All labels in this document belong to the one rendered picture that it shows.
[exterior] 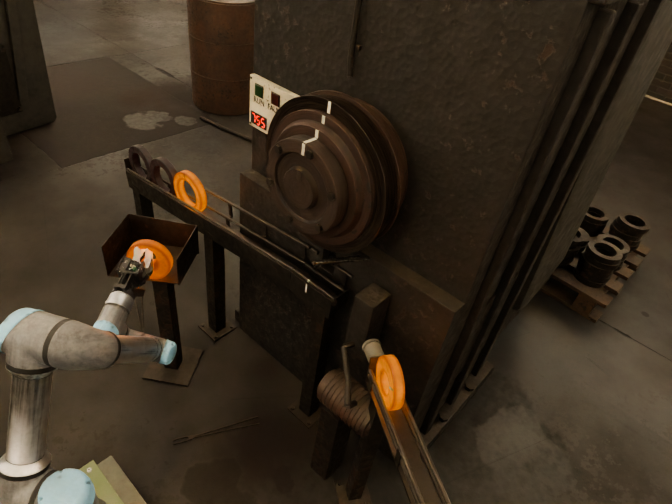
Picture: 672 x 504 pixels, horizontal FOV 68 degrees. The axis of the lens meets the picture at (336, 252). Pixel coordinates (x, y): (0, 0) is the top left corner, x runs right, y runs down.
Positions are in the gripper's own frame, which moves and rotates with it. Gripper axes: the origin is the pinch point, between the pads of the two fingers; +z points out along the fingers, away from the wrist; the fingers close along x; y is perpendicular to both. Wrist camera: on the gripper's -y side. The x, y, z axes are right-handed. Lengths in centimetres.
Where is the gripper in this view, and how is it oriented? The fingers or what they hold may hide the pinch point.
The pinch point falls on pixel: (148, 250)
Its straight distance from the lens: 180.3
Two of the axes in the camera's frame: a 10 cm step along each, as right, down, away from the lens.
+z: 1.5, -8.0, 5.9
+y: 0.9, -5.8, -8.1
